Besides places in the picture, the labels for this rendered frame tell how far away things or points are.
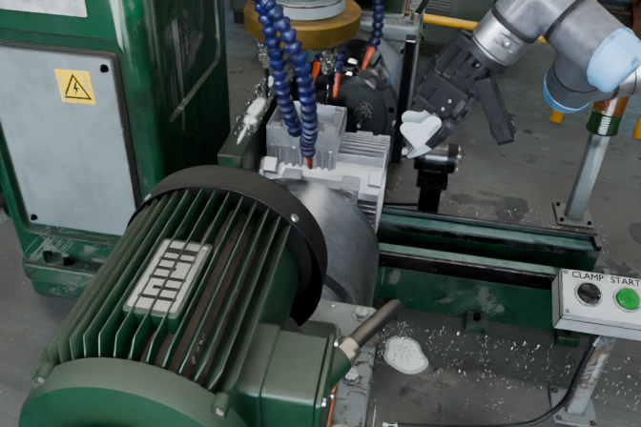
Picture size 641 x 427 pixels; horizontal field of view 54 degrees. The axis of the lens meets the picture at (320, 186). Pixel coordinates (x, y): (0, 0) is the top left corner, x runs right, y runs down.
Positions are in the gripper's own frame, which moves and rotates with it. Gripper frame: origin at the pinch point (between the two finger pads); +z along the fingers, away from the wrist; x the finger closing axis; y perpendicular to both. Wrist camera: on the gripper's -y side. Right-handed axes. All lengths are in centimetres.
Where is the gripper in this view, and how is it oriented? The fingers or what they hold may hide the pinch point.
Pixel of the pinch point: (417, 152)
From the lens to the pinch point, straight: 101.3
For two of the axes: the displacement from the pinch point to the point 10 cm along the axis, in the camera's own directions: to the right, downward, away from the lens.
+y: -8.3, -5.2, -1.8
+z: -5.2, 6.5, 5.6
